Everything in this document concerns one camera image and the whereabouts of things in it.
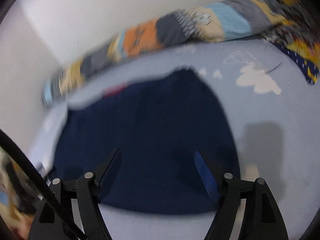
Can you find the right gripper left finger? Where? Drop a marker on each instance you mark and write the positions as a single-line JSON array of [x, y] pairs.
[[87, 191]]

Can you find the patchwork rolled quilt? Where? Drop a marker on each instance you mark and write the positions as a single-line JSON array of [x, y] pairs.
[[216, 22]]

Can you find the light blue cloud bedsheet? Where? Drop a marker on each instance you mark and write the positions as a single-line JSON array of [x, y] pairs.
[[273, 114]]

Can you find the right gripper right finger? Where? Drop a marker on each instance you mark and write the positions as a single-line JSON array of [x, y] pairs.
[[224, 190]]

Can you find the navy blue work jacket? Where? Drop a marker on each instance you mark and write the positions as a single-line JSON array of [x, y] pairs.
[[160, 127]]

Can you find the navy yellow star pillow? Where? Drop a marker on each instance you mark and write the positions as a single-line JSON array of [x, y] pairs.
[[306, 58]]

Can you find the grey patterned cloth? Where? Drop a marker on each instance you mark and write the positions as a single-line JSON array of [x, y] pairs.
[[298, 31]]

